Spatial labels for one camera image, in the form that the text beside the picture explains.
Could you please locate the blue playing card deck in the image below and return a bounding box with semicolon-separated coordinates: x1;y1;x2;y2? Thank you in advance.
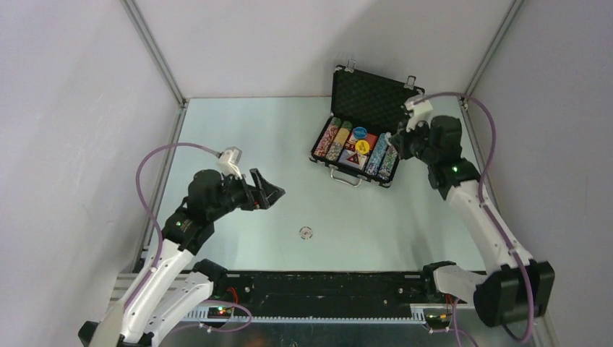
338;149;368;171

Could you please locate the white poker chip front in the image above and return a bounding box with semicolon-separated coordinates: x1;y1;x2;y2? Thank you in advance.
299;226;313;240

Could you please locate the yellow big blind button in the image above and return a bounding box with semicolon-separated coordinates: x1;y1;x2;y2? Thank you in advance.
355;140;371;155

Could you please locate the all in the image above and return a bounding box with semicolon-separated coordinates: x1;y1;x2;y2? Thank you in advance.
340;150;363;169

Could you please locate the red poker chip stack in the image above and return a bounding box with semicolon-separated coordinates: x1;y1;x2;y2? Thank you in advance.
313;117;341;157

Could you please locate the blue dealer button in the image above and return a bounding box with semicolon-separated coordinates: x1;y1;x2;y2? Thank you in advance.
352;127;368;140

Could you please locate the grey poker chip stack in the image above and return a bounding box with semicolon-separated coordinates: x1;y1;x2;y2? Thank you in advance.
325;121;353;161

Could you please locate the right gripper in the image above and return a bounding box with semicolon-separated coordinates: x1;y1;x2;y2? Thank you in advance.
388;117;437;166

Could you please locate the light blue chip stack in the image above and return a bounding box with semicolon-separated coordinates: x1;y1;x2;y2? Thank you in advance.
364;132;391;176

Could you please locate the black poker set case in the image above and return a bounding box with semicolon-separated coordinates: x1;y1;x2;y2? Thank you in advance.
309;60;425;188

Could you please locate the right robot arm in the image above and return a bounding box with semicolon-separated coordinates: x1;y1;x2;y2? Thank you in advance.
228;96;555;327

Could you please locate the red card deck in case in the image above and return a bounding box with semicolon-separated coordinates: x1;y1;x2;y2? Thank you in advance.
343;133;378;155

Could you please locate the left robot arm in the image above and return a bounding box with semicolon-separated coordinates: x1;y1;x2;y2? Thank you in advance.
78;147;286;346

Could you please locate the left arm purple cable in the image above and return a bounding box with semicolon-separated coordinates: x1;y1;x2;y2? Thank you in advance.
135;142;252;334

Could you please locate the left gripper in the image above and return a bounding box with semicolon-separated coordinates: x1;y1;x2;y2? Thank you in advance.
207;168;283;220

